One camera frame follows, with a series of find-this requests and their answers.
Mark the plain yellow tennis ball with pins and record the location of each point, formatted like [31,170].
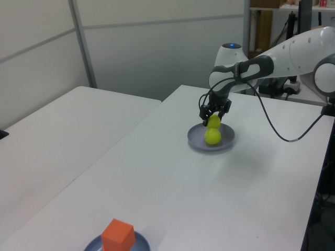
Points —
[214,122]

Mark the purple plastic plate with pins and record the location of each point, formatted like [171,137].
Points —
[195,138]

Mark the black mount bracket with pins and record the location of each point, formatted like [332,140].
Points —
[329,108]

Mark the orange foam cube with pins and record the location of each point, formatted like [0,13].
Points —
[116,235]

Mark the grey partition post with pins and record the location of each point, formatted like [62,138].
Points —
[83,47]
[246,26]

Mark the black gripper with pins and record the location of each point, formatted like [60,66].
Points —
[218,99]

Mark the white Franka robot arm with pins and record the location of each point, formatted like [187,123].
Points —
[295,55]

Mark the brown cardboard panel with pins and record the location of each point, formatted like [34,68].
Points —
[263,31]

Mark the white shelf board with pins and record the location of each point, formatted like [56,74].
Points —
[277,9]

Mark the yellow tennis ball black print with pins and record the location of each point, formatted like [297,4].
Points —
[212,137]

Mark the blue plastic plate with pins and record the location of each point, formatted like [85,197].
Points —
[142,243]

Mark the black monitor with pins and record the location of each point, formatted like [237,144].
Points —
[305,15]

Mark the black power device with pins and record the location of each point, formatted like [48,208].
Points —
[277,87]

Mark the black monitor stand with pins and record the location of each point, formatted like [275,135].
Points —
[291,24]

